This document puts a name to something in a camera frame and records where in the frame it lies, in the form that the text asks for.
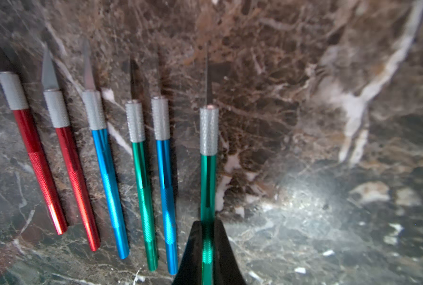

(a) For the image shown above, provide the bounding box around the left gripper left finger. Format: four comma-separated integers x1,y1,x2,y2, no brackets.
172,221,203,285

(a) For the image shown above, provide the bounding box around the red carving knife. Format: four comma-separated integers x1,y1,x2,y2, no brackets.
41,46,101,252
0,47,67,235

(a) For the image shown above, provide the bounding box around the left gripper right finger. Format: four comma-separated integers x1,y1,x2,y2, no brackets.
213,219,246,285

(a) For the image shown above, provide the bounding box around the green carving knife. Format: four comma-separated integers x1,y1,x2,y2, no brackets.
125,58,159,272
200,45,219,285

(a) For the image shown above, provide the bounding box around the blue carving knife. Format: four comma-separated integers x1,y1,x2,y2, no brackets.
150,53,179,276
82,39,130,260

